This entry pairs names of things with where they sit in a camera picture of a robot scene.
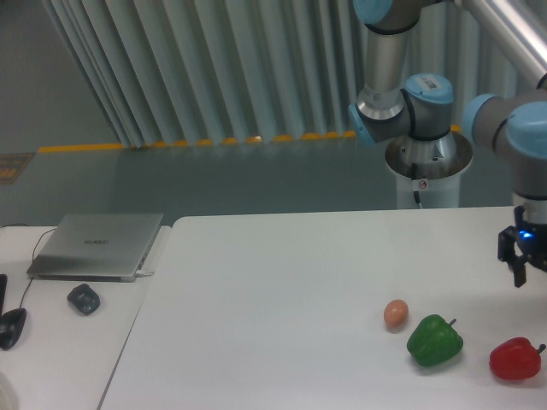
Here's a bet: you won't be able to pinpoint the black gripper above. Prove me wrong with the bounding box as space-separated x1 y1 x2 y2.
497 205 546 288

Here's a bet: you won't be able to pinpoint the red bell pepper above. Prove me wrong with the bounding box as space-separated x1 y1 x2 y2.
489 337 546 381

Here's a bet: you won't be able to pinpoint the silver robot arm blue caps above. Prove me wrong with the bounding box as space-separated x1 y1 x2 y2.
349 1 546 286

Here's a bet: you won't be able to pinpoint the green bell pepper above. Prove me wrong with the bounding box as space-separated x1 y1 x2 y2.
406 314 463 367

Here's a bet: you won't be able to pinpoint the brown egg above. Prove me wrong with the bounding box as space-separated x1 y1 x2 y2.
383 299 409 331

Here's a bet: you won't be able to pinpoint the white usb plug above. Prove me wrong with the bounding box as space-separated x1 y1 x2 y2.
135 270 155 278

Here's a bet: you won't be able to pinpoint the pleated grey curtain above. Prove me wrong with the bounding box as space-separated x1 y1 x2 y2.
46 1 546 148

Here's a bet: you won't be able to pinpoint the silver closed laptop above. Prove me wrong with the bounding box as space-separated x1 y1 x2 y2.
27 213 163 282

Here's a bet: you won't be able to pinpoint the black computer mouse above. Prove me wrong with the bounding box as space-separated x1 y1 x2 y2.
1 307 27 351

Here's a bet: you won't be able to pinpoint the black device at left edge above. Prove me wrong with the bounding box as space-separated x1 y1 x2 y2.
0 273 8 314

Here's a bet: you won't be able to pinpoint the white cylindrical robot pedestal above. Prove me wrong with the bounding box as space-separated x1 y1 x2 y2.
385 132 473 209

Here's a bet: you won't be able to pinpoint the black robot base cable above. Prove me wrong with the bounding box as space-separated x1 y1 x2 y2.
410 161 424 210

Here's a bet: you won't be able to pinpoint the black laptop power cable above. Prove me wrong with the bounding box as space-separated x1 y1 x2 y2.
16 226 57 309

